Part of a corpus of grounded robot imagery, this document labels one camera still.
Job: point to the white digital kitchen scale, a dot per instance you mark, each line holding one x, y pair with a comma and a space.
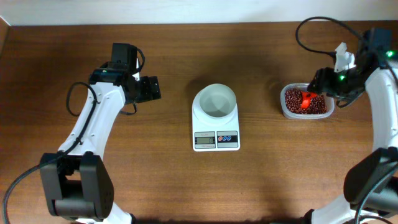
212, 134

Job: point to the white round bowl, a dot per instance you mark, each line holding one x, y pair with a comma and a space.
217, 100

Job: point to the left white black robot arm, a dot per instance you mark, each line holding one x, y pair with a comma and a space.
77, 186

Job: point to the orange plastic measuring scoop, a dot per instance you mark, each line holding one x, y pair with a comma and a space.
306, 99

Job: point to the red adzuki beans in container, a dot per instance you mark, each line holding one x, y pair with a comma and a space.
293, 101

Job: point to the clear plastic food container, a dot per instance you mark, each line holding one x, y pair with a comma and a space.
303, 86

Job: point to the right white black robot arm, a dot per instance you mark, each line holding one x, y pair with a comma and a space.
370, 187

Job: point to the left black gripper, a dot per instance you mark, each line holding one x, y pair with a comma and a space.
150, 94

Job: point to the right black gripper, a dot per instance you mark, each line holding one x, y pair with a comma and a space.
323, 83

